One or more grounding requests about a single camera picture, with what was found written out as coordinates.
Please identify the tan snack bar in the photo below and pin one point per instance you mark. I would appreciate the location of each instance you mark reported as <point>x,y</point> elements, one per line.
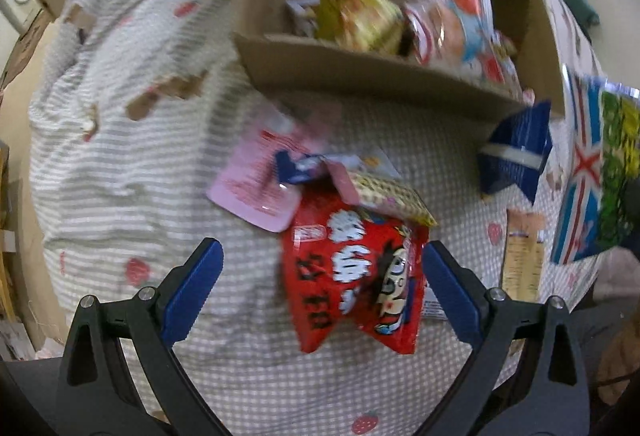
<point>523,256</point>

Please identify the gold snack bag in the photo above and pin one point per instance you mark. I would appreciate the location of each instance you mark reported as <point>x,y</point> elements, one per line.
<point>360,25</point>

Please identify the beige wafer packet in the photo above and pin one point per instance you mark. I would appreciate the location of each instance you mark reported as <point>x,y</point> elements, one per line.
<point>385,197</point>

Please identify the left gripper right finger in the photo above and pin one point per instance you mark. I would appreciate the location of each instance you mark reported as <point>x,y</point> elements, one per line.
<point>525,374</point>

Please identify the blue white snack bag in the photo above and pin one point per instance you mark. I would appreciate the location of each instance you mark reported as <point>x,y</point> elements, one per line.
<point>295,169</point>

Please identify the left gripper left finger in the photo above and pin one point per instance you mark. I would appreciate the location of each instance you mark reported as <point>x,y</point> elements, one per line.
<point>96,394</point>

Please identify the union jack snack bag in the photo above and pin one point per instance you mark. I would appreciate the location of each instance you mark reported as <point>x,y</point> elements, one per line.
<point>600,206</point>

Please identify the pink blue shrimp cracker bag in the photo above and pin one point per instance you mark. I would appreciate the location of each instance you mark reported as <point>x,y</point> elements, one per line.
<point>458,37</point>

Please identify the red snack bag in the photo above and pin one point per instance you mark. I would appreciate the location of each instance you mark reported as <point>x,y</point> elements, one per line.
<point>342,262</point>

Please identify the dark blue snack bag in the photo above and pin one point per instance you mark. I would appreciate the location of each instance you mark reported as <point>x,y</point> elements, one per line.
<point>517,152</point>

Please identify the pink snack pouch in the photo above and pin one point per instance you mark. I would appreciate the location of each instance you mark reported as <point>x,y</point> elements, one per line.
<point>248,186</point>

